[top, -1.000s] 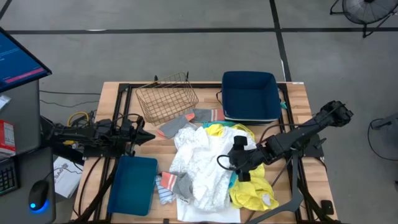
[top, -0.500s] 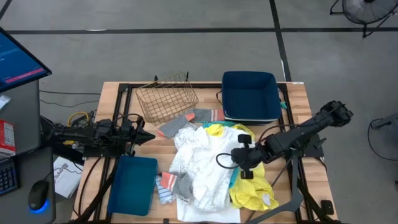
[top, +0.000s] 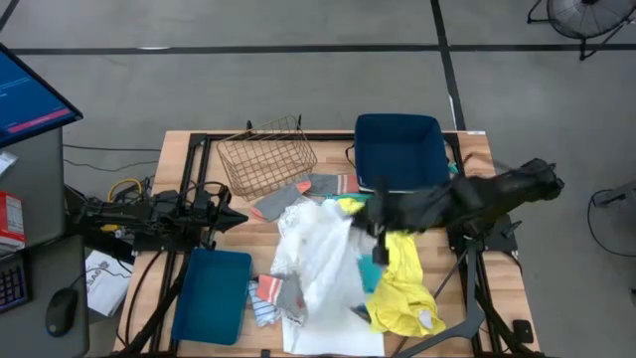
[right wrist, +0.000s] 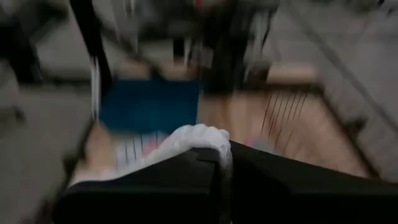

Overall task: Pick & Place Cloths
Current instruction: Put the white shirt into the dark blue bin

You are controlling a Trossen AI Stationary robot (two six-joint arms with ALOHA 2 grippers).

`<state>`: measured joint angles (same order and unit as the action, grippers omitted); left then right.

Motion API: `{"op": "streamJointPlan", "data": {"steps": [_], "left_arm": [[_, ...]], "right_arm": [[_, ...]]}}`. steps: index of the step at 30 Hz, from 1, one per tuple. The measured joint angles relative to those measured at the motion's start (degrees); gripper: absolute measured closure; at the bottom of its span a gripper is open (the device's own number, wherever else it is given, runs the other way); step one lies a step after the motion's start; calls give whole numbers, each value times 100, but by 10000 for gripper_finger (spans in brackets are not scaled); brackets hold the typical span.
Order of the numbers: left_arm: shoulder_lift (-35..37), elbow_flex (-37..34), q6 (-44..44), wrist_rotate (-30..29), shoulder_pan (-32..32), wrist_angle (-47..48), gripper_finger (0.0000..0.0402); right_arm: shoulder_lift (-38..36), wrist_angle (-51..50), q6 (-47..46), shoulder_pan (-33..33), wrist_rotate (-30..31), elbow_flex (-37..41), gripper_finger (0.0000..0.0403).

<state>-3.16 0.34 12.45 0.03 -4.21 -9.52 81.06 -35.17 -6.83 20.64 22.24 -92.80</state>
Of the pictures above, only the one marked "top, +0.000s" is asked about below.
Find teal cloth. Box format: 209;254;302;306
330;192;374;203

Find black keyboard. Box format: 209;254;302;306
0;256;29;314

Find navy fabric storage bin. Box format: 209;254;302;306
353;112;452;194

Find yellow cloth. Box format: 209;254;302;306
337;197;447;338

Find blue terry towel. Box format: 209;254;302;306
353;254;385;320

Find computer monitor blue screen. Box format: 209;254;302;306
0;42;84;149

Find black computer mouse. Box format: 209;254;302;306
45;286;80;338

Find grey sock coral stripes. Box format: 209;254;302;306
249;173;360;223
255;272;308;325

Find white cloth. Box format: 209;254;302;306
270;198;379;319

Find white paper slip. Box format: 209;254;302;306
0;151;19;175

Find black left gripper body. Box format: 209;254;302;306
197;197;222;235

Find white blue striped sock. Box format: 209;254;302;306
246;278;282;328

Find copper wire basket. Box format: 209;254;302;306
216;114;319;203

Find grey camera stand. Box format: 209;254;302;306
392;233;488;358

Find red white cardboard box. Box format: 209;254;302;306
0;191;26;253

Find grey stand base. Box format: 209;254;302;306
593;179;636;210

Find small black device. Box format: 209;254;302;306
512;319;536;344

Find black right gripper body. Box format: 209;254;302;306
355;196;401;235

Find black floor cable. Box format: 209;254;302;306
62;143;163;152
63;158;160;173

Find white printed paper sheet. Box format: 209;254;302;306
84;250;134;318

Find grey desk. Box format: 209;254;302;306
0;126;90;358

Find white polo shirt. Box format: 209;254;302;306
281;305;387;357

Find yellow cable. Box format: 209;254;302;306
101;177;144;234

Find black floor fan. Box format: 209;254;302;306
526;0;636;62

